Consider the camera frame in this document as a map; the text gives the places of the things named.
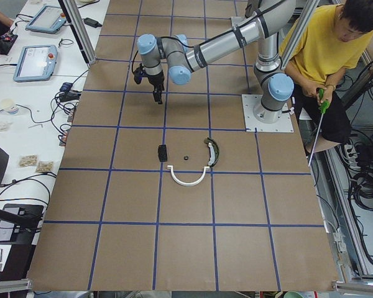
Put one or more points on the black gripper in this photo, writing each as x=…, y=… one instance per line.
x=155, y=81

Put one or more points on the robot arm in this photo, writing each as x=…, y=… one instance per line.
x=261, y=24

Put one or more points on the small black flat part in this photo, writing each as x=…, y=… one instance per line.
x=162, y=153

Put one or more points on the white curved plastic arc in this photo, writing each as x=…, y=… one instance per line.
x=188, y=179

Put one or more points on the dark green curved brake shoe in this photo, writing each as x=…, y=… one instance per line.
x=213, y=150

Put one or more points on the black power adapter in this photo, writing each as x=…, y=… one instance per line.
x=91, y=22

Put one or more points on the near blue teach pendant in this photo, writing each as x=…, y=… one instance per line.
x=36, y=63

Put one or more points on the blue teach pendant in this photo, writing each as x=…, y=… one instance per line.
x=49, y=20
x=36, y=63

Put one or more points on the far blue teach pendant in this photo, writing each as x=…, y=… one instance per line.
x=49, y=20

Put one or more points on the white paper cup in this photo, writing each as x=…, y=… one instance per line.
x=9, y=106

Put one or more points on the person in yellow shirt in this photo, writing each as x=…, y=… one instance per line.
x=332, y=43

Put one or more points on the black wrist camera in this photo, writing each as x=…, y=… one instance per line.
x=139, y=74

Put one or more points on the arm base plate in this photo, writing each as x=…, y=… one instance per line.
x=258, y=119
x=239, y=20

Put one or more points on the aluminium frame post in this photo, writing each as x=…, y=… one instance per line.
x=78, y=29

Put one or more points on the green handled screwdriver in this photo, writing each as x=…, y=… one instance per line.
x=323, y=108

